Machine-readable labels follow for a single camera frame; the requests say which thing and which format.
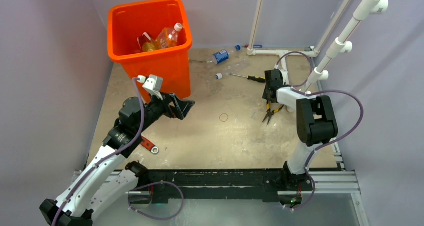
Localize white PVC pipe frame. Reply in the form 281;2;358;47
246;0;360;112

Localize aluminium frame rail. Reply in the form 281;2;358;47
310;151;370;225

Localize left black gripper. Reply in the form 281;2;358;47
136;89;194;133

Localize blue label bottle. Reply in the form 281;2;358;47
204;45;241;65

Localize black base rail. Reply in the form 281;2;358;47
125;161;312;205

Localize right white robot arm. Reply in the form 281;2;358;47
262;69;339;189

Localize yellow black screwdriver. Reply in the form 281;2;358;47
230;73;266;83

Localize blue cap pen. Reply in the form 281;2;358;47
243;44;263;50

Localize yellow handle pliers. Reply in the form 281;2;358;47
262;100;284;125

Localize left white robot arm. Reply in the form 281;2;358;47
39;93;195;225

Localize red handle adjustable wrench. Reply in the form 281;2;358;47
140;136;160;154

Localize red gold snack wrapper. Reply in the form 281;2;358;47
136;32;158;52

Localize white PVC diagonal pole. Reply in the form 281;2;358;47
302;0;389;92

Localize orange plastic bin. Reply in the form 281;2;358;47
107;0;193;98

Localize orange drink bottle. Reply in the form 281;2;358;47
155;23;184;49

